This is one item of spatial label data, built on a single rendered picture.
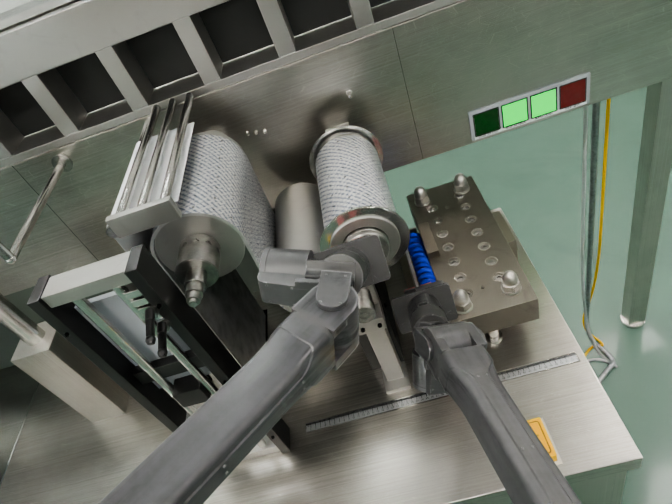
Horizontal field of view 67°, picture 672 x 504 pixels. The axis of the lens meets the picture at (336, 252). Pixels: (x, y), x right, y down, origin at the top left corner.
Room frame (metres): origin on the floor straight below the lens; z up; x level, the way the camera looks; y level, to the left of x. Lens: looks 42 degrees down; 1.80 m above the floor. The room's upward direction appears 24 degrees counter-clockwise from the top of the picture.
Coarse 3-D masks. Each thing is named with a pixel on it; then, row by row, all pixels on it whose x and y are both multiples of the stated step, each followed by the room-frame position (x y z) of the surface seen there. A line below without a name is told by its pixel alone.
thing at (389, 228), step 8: (368, 216) 0.61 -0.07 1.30; (376, 216) 0.61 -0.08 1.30; (344, 224) 0.62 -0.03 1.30; (352, 224) 0.61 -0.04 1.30; (360, 224) 0.61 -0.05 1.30; (368, 224) 0.61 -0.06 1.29; (376, 224) 0.61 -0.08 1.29; (384, 224) 0.60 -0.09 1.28; (392, 224) 0.60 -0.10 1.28; (336, 232) 0.62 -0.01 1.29; (344, 232) 0.62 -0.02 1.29; (392, 232) 0.60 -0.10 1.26; (336, 240) 0.62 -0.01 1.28; (392, 240) 0.60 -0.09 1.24; (400, 240) 0.60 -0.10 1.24; (392, 248) 0.60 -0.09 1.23; (392, 256) 0.61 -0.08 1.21
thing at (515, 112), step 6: (516, 102) 0.87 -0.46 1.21; (522, 102) 0.87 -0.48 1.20; (504, 108) 0.88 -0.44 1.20; (510, 108) 0.87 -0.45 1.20; (516, 108) 0.87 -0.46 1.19; (522, 108) 0.87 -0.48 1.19; (504, 114) 0.88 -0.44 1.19; (510, 114) 0.87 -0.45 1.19; (516, 114) 0.87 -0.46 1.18; (522, 114) 0.87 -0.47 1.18; (504, 120) 0.88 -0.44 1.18; (510, 120) 0.87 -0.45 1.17; (516, 120) 0.87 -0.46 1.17; (522, 120) 0.87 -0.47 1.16; (504, 126) 0.88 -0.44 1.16
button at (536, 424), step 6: (528, 420) 0.39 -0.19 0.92; (534, 420) 0.39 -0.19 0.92; (540, 420) 0.38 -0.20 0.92; (534, 426) 0.38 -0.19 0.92; (540, 426) 0.37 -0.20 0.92; (540, 432) 0.36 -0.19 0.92; (546, 432) 0.36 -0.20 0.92; (540, 438) 0.36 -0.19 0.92; (546, 438) 0.35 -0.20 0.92; (546, 444) 0.34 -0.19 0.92; (552, 450) 0.33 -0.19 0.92; (552, 456) 0.32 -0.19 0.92
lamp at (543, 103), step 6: (552, 90) 0.86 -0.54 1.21; (534, 96) 0.86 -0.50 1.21; (540, 96) 0.86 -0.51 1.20; (546, 96) 0.86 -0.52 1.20; (552, 96) 0.86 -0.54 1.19; (534, 102) 0.86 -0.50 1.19; (540, 102) 0.86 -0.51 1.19; (546, 102) 0.86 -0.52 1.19; (552, 102) 0.86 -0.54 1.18; (534, 108) 0.86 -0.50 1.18; (540, 108) 0.86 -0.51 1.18; (546, 108) 0.86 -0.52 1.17; (552, 108) 0.86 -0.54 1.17; (534, 114) 0.86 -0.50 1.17; (540, 114) 0.86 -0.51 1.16
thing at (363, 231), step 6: (360, 228) 0.61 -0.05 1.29; (366, 228) 0.61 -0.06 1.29; (372, 228) 0.61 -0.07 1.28; (378, 228) 0.61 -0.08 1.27; (348, 234) 0.62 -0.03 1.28; (354, 234) 0.61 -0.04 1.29; (360, 234) 0.60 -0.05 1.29; (366, 234) 0.60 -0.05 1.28; (372, 234) 0.59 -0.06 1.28; (378, 234) 0.59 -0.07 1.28; (384, 234) 0.60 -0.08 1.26; (348, 240) 0.60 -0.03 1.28; (384, 240) 0.59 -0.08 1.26; (384, 246) 0.59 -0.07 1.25; (384, 252) 0.59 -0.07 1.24
